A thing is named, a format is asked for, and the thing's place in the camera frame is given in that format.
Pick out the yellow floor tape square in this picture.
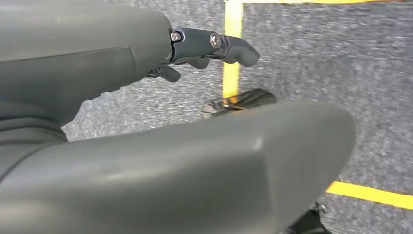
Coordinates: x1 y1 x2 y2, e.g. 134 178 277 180
222 0 413 211

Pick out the robot left arm ribbed sleeve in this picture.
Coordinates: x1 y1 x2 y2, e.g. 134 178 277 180
0 108 68 181

